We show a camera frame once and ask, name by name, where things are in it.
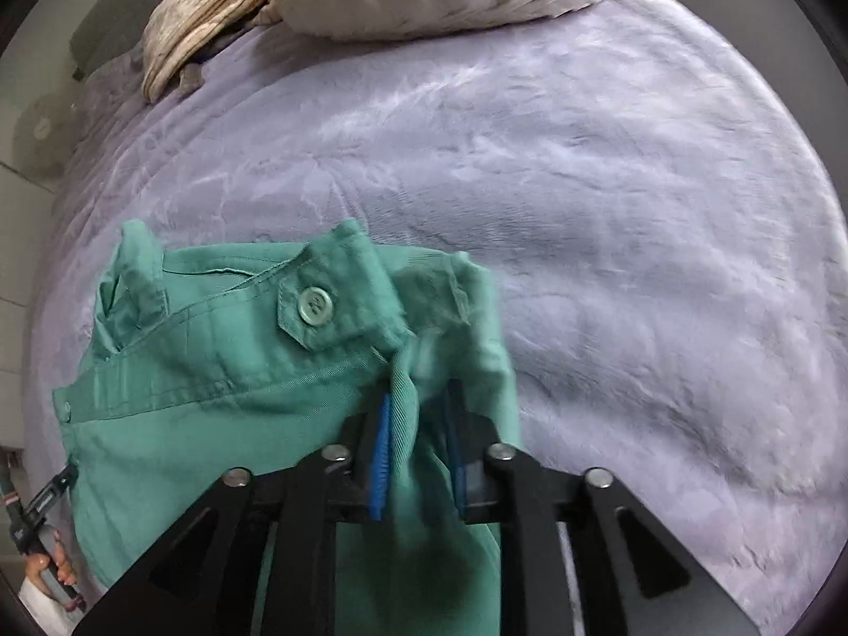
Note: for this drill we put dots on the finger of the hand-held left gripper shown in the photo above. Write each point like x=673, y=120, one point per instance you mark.
x=56, y=490

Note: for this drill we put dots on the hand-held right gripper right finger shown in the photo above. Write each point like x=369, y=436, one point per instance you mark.
x=460, y=470

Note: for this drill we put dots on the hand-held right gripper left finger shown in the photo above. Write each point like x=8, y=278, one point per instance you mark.
x=379, y=464

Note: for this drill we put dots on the green work jacket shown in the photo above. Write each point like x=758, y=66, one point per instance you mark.
x=232, y=411

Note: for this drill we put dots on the person's left hand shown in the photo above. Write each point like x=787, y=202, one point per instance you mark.
x=59, y=563

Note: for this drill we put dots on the purple fleece blanket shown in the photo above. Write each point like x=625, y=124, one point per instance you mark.
x=596, y=245

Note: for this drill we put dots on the white round fan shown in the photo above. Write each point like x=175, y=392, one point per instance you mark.
x=40, y=136

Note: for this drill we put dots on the small brown cloth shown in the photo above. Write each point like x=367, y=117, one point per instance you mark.
x=192, y=76

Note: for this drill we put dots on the grey padded headboard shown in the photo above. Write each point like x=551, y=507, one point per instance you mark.
x=112, y=26

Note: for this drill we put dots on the beige crumpled cloth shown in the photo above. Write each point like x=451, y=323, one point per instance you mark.
x=199, y=26

